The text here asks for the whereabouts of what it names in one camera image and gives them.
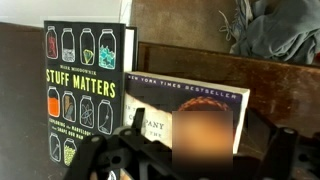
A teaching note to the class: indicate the grey cloth pile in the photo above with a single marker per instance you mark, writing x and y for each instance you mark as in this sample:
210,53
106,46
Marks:
278,30

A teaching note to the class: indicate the black Stuff Matters book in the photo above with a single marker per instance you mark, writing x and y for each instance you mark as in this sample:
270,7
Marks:
85,67

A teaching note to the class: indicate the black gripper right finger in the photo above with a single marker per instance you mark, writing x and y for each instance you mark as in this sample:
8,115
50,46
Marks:
278,145

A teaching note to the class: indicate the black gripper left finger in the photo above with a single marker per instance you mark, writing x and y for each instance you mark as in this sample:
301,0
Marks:
87,163

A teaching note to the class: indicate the paperback book with portrait cover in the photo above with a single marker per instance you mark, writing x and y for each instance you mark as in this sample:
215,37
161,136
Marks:
190,117

